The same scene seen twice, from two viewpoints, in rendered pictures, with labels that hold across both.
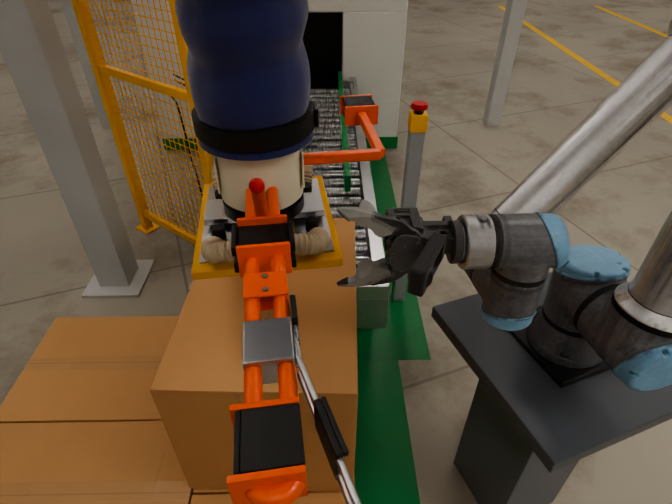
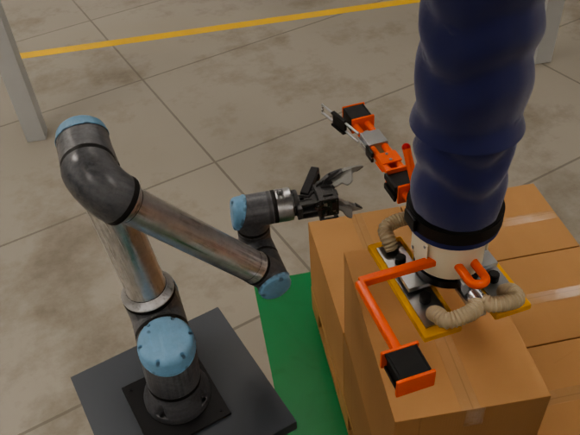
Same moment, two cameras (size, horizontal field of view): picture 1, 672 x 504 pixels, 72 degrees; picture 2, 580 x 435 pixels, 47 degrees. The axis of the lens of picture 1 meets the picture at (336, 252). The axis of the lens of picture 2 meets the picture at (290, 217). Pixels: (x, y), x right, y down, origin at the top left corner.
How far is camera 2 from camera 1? 2.11 m
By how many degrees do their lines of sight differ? 100
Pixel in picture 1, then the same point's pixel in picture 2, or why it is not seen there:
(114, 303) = not seen: outside the picture
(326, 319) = (380, 293)
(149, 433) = not seen: hidden behind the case
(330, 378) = (362, 256)
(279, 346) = (367, 135)
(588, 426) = not seen: hidden behind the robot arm
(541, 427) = (219, 325)
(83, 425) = (565, 336)
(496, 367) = (242, 365)
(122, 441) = (525, 331)
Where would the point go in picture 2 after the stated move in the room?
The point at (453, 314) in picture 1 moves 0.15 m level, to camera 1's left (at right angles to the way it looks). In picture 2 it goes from (275, 414) to (327, 404)
